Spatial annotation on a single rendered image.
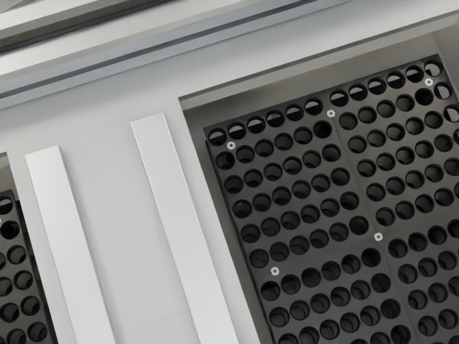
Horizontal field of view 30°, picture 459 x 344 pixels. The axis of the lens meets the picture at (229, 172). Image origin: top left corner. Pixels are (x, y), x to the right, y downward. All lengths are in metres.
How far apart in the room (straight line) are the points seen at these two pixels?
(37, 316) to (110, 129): 0.13
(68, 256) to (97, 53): 0.12
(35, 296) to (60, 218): 0.07
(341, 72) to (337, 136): 0.10
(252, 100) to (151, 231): 0.18
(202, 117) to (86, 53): 0.17
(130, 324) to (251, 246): 0.10
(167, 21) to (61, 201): 0.13
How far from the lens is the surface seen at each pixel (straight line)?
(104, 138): 0.56
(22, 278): 0.62
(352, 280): 0.58
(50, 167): 0.54
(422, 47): 0.71
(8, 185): 0.68
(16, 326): 0.59
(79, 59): 0.53
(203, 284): 0.52
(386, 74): 0.62
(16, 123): 0.57
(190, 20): 0.53
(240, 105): 0.67
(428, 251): 0.59
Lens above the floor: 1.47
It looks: 74 degrees down
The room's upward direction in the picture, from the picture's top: 3 degrees counter-clockwise
